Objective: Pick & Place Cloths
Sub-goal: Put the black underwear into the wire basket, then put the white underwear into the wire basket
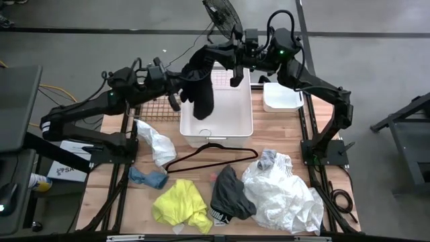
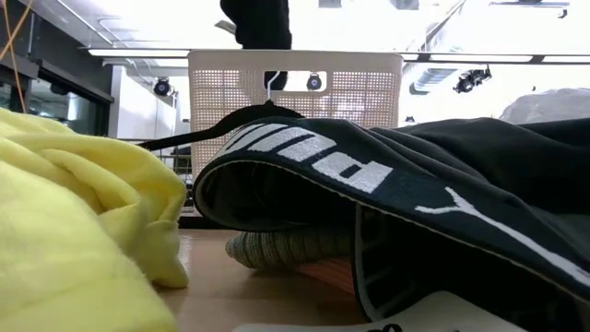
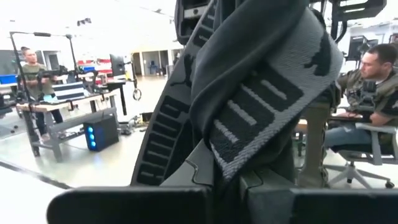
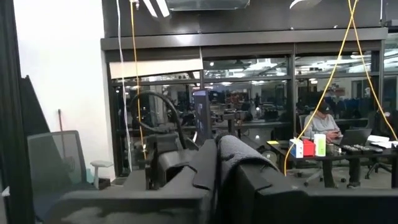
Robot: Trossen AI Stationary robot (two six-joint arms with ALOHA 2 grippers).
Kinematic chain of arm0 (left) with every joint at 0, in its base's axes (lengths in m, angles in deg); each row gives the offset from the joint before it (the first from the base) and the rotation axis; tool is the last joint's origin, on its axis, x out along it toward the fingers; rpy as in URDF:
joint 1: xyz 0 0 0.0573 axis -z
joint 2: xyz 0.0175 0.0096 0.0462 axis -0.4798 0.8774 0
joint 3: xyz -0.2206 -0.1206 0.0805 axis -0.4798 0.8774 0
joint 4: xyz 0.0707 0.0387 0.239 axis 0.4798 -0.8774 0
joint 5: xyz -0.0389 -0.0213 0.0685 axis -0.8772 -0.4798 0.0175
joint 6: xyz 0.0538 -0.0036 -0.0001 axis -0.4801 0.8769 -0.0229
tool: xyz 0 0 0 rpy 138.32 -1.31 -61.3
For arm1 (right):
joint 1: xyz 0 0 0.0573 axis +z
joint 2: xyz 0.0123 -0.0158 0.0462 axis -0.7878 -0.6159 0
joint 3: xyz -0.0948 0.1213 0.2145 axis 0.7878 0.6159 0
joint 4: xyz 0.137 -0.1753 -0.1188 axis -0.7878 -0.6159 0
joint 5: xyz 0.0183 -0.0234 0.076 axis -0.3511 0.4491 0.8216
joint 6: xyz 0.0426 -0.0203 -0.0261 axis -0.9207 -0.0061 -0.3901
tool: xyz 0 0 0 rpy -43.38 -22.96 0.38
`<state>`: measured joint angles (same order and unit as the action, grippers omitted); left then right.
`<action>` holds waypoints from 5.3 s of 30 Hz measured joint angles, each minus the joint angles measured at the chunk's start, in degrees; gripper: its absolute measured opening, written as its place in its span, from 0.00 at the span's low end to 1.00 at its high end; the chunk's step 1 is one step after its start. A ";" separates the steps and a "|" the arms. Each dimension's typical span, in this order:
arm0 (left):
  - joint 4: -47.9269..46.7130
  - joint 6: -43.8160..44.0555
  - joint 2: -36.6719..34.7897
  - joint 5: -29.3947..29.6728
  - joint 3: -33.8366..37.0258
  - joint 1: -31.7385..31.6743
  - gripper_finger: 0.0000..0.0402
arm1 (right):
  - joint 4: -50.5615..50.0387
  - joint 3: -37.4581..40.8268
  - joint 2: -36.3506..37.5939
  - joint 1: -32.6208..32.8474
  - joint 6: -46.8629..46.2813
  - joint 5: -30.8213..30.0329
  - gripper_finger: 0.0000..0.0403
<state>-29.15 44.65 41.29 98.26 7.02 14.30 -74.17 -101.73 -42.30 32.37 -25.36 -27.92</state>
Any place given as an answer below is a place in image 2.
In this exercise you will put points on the grey and pink knit beanie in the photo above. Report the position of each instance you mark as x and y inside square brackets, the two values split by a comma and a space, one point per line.
[290, 249]

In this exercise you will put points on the black underwear white-lettered waistband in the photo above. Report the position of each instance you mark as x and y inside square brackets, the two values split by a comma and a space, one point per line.
[461, 184]

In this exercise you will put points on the white cloth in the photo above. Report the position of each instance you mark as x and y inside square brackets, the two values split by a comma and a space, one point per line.
[553, 103]

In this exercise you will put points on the black clothes hanger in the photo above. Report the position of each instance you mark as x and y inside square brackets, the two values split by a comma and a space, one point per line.
[221, 126]

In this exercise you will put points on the black round ceiling spotlight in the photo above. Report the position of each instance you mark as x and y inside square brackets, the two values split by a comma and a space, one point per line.
[314, 82]
[161, 87]

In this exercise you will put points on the white perforated laundry basket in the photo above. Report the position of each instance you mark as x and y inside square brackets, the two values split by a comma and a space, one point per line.
[369, 92]

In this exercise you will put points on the black ceiling track light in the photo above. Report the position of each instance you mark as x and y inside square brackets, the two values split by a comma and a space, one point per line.
[470, 79]

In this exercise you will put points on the yellow cloth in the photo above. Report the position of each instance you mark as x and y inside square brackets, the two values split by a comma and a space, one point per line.
[69, 207]

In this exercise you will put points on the ribbed ceiling air duct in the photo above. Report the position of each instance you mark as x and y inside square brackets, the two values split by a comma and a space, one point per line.
[428, 80]

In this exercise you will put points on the dark glass door frame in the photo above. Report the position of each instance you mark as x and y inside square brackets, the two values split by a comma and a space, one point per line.
[69, 78]

